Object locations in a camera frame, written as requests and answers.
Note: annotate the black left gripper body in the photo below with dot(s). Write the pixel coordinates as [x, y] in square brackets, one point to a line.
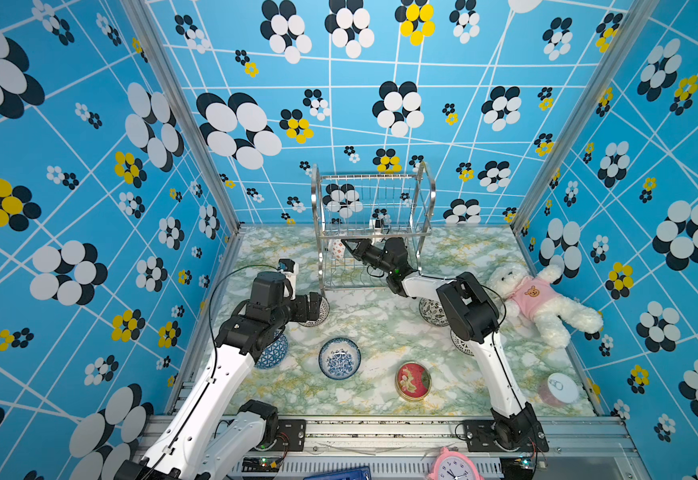
[296, 310]

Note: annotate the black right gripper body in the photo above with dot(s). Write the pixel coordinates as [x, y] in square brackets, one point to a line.
[376, 258]

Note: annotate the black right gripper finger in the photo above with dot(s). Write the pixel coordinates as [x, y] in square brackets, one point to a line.
[354, 245]
[358, 254]

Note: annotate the green patterned white bowl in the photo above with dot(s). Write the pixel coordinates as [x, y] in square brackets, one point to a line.
[337, 249]

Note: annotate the black leaf patterned bowl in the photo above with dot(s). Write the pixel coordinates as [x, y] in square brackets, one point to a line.
[433, 313]

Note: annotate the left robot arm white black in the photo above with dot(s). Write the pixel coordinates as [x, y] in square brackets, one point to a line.
[192, 446]

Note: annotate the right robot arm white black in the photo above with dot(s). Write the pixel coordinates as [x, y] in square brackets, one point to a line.
[474, 318]

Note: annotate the stainless steel dish rack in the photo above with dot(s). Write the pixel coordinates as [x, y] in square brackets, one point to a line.
[355, 214]

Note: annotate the dark blue patterned bowl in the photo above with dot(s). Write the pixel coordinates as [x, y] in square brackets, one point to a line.
[274, 354]

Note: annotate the blue floral white bowl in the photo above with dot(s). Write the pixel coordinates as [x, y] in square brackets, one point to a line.
[339, 358]

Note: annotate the red striped white bowl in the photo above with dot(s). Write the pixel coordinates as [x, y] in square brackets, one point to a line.
[460, 344]

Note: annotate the red gold round tin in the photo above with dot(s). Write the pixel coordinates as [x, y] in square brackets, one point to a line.
[413, 381]

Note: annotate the white teddy bear pink shirt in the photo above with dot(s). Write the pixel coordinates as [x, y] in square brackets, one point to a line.
[534, 299]

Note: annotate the left green circuit board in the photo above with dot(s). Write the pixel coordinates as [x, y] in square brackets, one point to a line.
[261, 464]

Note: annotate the green circuit board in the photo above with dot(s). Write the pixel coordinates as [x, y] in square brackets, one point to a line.
[517, 468]
[261, 464]

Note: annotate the blue box at front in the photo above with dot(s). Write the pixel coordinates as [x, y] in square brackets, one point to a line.
[356, 473]

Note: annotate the pink white round container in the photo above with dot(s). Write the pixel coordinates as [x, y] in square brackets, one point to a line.
[559, 390]

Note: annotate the pink alarm clock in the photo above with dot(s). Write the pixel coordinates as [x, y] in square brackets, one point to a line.
[453, 465]

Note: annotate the right green circuit board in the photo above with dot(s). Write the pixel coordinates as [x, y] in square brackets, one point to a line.
[517, 468]

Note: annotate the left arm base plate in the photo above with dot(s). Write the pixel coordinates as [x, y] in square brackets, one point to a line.
[289, 433]

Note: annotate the aluminium front rail frame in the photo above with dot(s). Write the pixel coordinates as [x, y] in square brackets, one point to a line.
[407, 447]

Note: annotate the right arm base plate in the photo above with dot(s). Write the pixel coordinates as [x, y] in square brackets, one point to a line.
[475, 437]

